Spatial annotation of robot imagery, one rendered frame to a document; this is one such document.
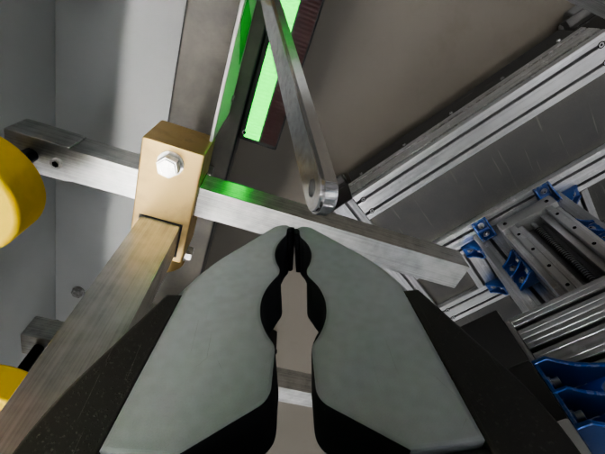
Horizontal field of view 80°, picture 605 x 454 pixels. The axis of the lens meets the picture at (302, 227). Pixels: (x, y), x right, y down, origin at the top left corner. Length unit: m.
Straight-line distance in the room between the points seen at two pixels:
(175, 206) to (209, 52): 0.17
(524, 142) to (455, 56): 0.31
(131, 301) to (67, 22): 0.38
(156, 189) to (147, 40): 0.24
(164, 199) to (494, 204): 0.99
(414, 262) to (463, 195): 0.74
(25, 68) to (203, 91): 0.20
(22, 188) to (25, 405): 0.14
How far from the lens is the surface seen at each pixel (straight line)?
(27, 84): 0.54
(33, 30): 0.54
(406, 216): 1.09
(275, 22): 0.20
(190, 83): 0.43
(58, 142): 0.37
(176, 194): 0.33
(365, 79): 1.15
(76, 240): 0.69
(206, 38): 0.42
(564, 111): 1.15
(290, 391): 0.52
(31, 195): 0.31
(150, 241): 0.32
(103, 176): 0.36
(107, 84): 0.56
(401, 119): 1.20
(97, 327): 0.26
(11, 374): 0.48
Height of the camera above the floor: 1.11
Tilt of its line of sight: 58 degrees down
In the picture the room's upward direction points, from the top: 178 degrees clockwise
